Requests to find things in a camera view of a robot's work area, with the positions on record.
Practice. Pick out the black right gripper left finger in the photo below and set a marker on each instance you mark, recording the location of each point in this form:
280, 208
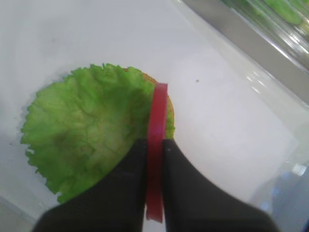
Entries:
114, 204

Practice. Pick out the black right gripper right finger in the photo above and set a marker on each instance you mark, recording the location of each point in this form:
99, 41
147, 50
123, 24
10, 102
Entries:
192, 203

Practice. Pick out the red tomato slice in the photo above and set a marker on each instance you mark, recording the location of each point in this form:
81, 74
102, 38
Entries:
155, 137

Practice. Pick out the clear lettuce cheese container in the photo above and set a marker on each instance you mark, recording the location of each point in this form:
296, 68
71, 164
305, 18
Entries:
291, 41

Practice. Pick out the green lettuce leaf on tray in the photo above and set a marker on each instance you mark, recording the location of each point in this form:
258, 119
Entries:
79, 128

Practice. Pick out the bottom bun under lettuce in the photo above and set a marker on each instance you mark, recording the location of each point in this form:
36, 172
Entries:
169, 101

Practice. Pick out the white parchment paper sheet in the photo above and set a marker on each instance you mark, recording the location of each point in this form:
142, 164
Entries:
217, 125

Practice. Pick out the green lettuce in container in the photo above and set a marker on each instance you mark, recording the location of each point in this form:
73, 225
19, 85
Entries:
293, 12

